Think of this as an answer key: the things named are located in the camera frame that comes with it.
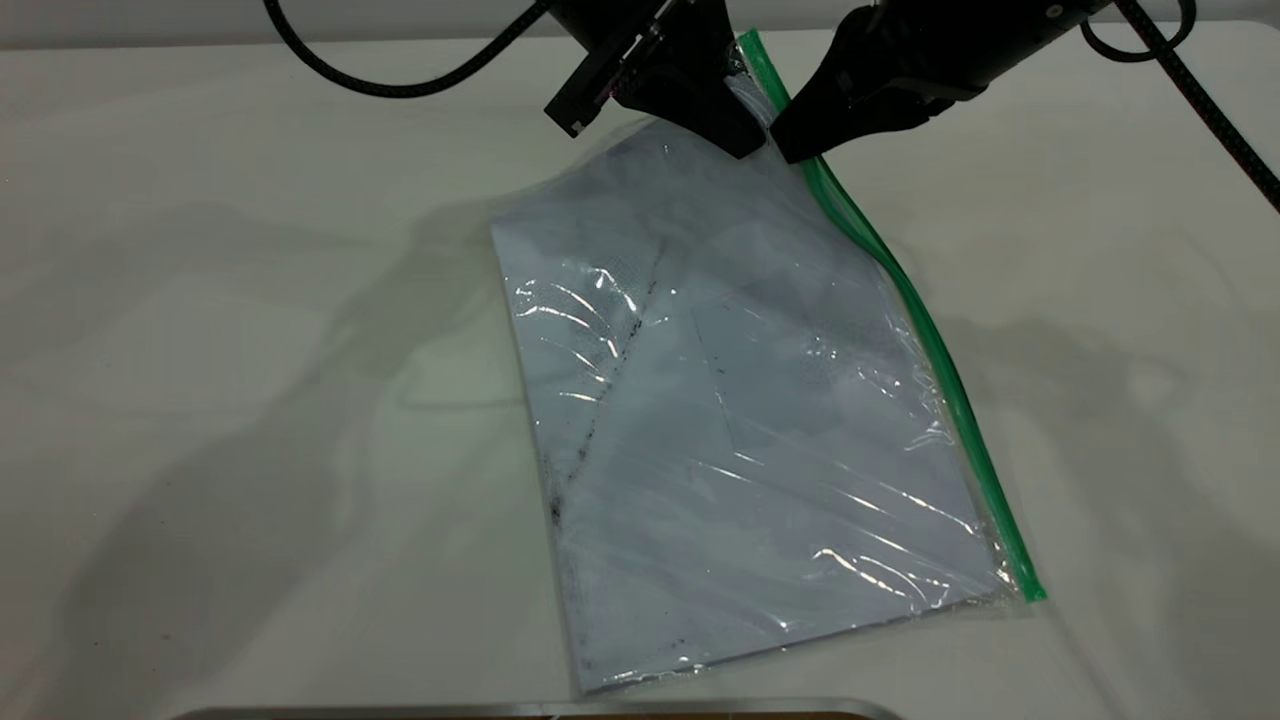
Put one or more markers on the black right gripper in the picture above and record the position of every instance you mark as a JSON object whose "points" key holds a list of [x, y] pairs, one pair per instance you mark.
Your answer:
{"points": [[980, 40]]}

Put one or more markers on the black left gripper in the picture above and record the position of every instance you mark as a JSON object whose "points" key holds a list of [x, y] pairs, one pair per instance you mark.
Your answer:
{"points": [[640, 25]]}

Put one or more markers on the clear zip bag green strip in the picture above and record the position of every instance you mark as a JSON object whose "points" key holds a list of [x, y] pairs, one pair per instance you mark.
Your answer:
{"points": [[750, 400]]}

